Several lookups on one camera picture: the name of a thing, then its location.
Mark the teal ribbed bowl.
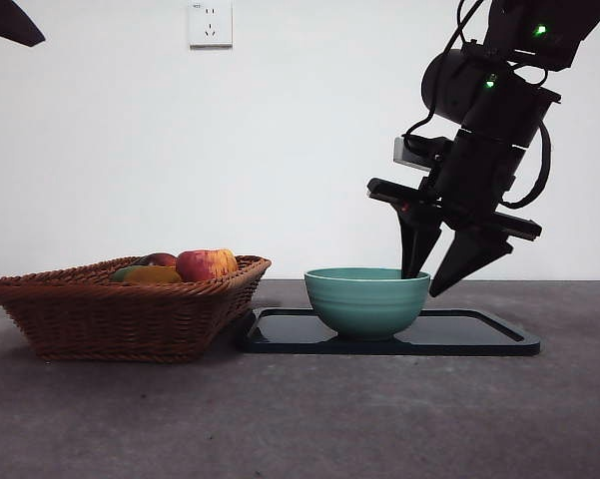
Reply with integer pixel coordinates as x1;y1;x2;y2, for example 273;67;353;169
302;266;432;342

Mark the black rectangular tray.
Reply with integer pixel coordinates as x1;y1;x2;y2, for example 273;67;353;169
237;307;541;357

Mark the red yellow apple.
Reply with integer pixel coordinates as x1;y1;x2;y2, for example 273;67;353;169
175;248;240;283

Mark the dark red plum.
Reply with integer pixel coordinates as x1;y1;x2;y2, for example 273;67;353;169
134;252;179;270

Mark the brown wicker basket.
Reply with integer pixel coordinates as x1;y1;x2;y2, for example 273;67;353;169
0;254;273;364

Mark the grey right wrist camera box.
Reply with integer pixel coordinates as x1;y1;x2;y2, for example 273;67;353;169
391;133;454;175

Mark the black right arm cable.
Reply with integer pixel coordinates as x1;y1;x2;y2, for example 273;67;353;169
501;119;554;210

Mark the white wall socket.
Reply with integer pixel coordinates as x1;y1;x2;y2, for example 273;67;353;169
188;1;234;50

